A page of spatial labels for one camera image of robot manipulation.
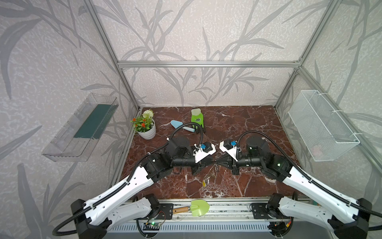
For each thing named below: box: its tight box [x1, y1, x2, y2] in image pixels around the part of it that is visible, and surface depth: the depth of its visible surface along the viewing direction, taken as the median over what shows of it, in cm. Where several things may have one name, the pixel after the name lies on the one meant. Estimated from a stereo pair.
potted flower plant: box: [130, 109, 157, 140], surface depth 95 cm
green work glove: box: [191, 108, 204, 129], surface depth 117 cm
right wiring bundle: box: [267, 216, 294, 238], surface depth 72 cm
